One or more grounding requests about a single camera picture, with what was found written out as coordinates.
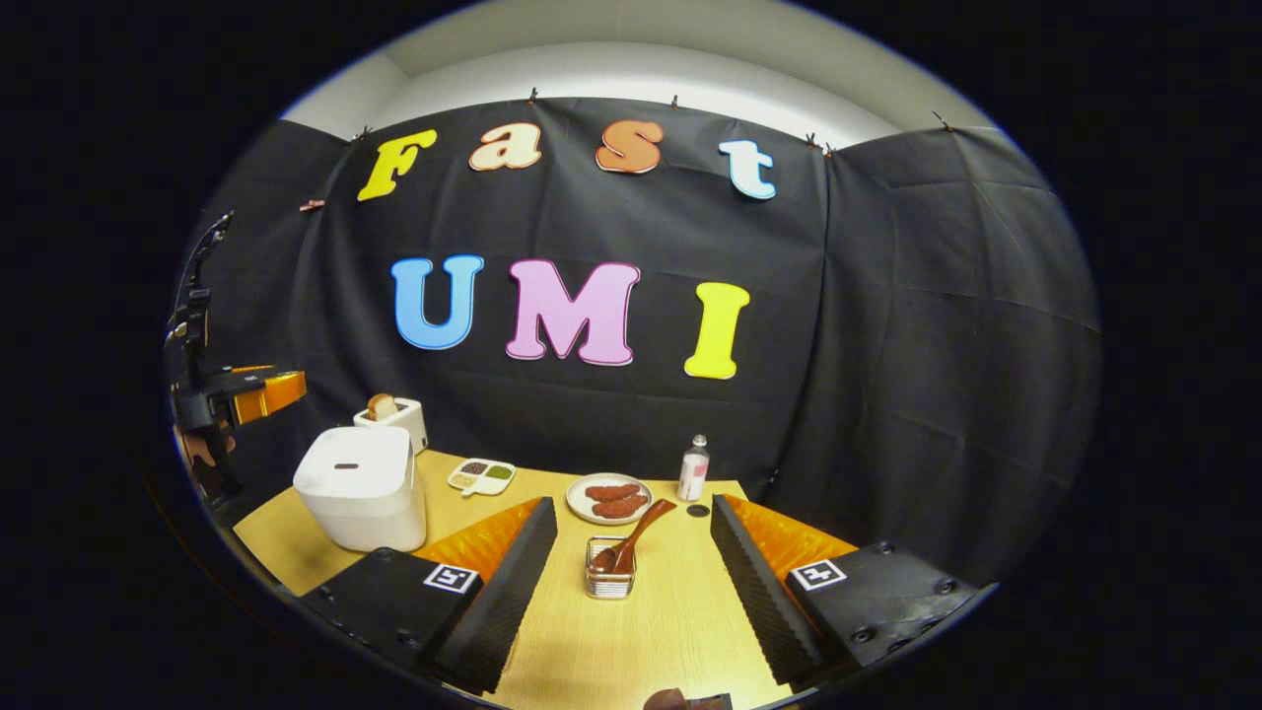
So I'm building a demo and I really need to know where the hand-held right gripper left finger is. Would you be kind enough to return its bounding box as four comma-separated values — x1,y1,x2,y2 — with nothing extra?
299,496,560,694

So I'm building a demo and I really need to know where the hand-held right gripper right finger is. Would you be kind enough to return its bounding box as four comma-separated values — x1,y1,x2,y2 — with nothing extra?
710,493,982,688

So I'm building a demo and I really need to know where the metal wire chopstick holder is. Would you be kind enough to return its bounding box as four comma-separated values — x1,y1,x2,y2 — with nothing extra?
584,535,639,601

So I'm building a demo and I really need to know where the white rice cooker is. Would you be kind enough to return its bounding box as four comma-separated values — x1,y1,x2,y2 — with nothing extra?
293,425,428,553

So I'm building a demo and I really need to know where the brown wooden spoon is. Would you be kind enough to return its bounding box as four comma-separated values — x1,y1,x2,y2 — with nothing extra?
589,498,679,575

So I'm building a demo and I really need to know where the white round plate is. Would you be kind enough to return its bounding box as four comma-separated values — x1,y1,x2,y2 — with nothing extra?
566,473,654,526

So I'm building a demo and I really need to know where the white divided grain dish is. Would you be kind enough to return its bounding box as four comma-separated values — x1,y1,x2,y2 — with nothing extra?
447,458,518,497

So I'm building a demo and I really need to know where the white toaster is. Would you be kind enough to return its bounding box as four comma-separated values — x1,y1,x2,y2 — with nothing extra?
353,397,430,455

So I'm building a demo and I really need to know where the clear bottle with pink label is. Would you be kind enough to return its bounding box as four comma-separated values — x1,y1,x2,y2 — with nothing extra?
676,434,711,503

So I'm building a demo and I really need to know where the black backdrop cloth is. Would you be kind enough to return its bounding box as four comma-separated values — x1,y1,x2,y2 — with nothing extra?
168,97,1103,588

